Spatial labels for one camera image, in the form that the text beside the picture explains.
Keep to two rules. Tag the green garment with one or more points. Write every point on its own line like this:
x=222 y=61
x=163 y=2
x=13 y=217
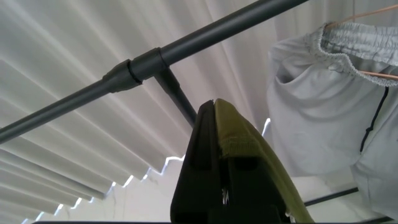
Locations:
x=239 y=130

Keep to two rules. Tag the white curtain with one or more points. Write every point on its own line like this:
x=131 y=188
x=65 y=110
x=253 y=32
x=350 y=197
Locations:
x=93 y=46

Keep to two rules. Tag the pale grey shorts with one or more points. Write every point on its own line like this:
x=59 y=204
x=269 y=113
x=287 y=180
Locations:
x=317 y=118

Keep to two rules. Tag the pink clothes hanger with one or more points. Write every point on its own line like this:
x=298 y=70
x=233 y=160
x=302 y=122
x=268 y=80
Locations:
x=373 y=74

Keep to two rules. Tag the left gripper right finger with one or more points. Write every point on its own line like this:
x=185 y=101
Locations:
x=252 y=189

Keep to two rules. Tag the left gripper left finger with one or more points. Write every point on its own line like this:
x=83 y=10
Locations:
x=196 y=177

